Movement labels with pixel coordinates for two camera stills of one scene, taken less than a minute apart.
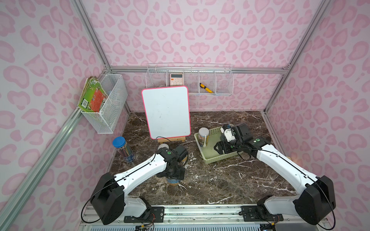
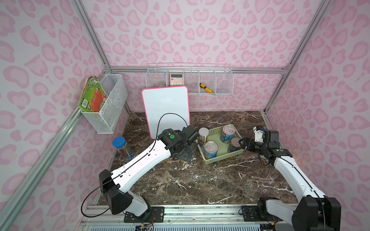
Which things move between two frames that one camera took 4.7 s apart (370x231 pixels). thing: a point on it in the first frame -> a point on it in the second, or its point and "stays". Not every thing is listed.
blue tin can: x=173 y=181 -> x=210 y=149
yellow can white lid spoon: x=203 y=136 stays
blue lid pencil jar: x=120 y=143 stays
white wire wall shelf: x=218 y=78 stays
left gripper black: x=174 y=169 -> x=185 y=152
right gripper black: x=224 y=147 -> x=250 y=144
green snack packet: x=93 y=96 stays
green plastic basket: x=208 y=154 stays
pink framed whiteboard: x=168 y=111 stays
